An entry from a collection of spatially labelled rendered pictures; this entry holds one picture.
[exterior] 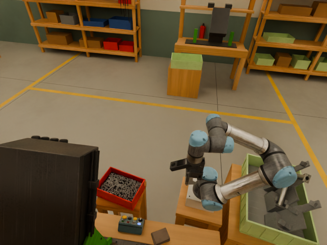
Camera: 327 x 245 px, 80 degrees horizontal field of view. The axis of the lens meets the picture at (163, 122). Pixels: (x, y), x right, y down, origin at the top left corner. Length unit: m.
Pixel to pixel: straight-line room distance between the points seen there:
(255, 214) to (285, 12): 4.75
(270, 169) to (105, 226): 1.03
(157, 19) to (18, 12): 4.29
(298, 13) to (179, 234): 5.21
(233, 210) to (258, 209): 0.17
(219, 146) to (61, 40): 6.33
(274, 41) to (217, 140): 4.97
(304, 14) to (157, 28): 3.47
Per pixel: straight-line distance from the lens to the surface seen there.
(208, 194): 1.26
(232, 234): 1.61
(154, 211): 2.48
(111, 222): 1.46
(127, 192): 1.57
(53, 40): 7.01
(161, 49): 6.26
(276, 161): 1.15
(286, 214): 1.66
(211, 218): 1.55
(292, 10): 5.71
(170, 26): 6.04
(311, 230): 1.70
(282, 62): 6.04
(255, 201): 1.73
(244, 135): 1.07
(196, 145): 0.85
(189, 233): 1.42
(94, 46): 6.36
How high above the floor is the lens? 2.21
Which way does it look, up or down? 39 degrees down
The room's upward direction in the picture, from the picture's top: 3 degrees clockwise
